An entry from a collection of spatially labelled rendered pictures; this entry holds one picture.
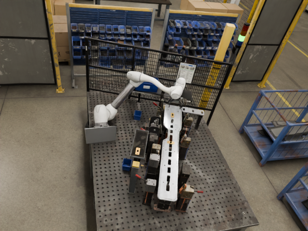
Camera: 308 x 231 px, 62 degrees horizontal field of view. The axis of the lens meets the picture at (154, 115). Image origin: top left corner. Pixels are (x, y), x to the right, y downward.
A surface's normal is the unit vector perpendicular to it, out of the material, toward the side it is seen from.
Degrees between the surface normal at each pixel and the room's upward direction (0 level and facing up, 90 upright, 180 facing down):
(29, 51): 90
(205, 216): 0
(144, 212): 0
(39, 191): 0
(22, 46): 89
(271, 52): 90
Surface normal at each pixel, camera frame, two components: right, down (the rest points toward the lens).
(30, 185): 0.15, -0.73
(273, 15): 0.25, 0.67
